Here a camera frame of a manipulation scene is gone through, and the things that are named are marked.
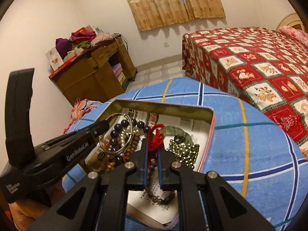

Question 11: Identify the dark blue bead bracelet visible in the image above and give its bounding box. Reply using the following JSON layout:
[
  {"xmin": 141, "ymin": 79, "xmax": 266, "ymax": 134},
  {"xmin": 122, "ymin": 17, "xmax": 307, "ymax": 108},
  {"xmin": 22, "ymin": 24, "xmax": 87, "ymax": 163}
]
[{"xmin": 109, "ymin": 118, "xmax": 150, "ymax": 153}]

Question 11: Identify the pink metal tin box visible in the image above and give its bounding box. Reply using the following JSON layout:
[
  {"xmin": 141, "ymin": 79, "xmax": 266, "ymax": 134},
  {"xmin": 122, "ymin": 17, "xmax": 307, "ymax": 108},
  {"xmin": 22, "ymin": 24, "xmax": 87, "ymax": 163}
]
[{"xmin": 84, "ymin": 99, "xmax": 217, "ymax": 230}]

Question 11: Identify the grey stone bead bracelet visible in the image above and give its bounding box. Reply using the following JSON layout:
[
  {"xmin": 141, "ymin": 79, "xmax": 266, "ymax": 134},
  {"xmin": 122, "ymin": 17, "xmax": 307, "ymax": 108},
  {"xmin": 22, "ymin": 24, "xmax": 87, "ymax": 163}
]
[{"xmin": 144, "ymin": 165, "xmax": 177, "ymax": 206}]

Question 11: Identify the blue plaid table cloth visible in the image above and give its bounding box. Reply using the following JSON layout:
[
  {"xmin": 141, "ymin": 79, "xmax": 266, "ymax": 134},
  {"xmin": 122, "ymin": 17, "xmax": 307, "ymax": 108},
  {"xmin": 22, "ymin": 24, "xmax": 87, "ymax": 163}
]
[{"xmin": 62, "ymin": 77, "xmax": 308, "ymax": 231}]

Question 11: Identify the clothes pile on floor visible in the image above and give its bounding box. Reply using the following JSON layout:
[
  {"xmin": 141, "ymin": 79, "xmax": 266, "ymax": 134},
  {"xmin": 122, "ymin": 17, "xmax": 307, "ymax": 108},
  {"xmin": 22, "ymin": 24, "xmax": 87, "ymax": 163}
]
[{"xmin": 63, "ymin": 99, "xmax": 102, "ymax": 134}]

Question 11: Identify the pink pillow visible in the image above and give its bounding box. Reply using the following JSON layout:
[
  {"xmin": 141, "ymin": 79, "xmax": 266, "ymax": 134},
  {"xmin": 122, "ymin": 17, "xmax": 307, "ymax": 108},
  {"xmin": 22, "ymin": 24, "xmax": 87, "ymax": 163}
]
[{"xmin": 279, "ymin": 26, "xmax": 308, "ymax": 46}]

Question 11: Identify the white printed box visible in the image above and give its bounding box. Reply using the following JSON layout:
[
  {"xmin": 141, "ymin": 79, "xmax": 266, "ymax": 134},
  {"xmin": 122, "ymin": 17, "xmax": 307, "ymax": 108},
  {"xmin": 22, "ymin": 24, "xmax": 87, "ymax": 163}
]
[{"xmin": 45, "ymin": 47, "xmax": 64, "ymax": 71}]

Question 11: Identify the printed paper in tin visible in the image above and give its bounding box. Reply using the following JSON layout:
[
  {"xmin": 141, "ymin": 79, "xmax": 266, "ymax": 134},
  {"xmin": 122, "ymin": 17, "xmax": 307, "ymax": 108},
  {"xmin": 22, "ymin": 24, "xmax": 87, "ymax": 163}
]
[{"xmin": 122, "ymin": 106, "xmax": 215, "ymax": 229}]

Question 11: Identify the clothes pile on desk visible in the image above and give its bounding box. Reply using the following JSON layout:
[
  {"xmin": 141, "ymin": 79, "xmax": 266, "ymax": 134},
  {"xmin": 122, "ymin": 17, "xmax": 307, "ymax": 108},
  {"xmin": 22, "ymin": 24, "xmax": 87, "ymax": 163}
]
[{"xmin": 55, "ymin": 25, "xmax": 114, "ymax": 58}]

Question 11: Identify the white wall socket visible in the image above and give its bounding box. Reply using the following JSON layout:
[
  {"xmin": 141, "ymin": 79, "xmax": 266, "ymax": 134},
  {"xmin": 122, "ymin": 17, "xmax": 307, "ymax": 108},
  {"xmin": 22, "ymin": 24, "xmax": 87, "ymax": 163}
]
[{"xmin": 163, "ymin": 42, "xmax": 169, "ymax": 48}]

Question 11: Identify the wooden headboard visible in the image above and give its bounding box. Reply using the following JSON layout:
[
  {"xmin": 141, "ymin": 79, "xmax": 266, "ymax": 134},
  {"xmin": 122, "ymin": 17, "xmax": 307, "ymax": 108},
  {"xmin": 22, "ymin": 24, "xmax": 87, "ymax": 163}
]
[{"xmin": 276, "ymin": 13, "xmax": 306, "ymax": 32}]

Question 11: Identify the beige window curtain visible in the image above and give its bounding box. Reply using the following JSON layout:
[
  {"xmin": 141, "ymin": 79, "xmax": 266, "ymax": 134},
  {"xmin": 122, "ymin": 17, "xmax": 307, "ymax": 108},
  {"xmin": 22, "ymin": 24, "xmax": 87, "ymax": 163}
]
[{"xmin": 128, "ymin": 0, "xmax": 226, "ymax": 32}]

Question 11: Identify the jade pendant red cord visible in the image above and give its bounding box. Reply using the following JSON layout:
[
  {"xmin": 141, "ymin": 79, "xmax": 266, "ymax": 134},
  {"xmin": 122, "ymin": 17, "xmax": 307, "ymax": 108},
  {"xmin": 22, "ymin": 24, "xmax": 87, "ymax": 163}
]
[{"xmin": 147, "ymin": 123, "xmax": 166, "ymax": 167}]

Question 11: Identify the green jade bangle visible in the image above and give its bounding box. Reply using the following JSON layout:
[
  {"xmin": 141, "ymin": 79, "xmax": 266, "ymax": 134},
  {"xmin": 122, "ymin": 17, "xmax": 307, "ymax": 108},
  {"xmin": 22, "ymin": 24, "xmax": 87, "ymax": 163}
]
[{"xmin": 160, "ymin": 126, "xmax": 193, "ymax": 145}]

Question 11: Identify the green metallic bead bracelet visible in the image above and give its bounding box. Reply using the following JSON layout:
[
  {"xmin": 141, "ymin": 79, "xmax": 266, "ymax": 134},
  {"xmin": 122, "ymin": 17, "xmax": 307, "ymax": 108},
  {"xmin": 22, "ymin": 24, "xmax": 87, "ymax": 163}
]
[{"xmin": 168, "ymin": 139, "xmax": 201, "ymax": 170}]

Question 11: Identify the red patterned bed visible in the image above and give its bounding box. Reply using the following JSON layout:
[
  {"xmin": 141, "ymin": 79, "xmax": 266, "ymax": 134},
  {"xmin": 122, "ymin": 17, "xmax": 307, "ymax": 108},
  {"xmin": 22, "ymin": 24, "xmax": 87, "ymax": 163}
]
[{"xmin": 182, "ymin": 27, "xmax": 307, "ymax": 154}]

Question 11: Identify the brown wooden desk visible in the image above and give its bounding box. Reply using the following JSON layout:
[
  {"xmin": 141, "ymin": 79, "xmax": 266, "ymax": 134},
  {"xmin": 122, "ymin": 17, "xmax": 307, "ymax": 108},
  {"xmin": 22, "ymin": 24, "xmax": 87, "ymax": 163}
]
[{"xmin": 49, "ymin": 37, "xmax": 137, "ymax": 105}]

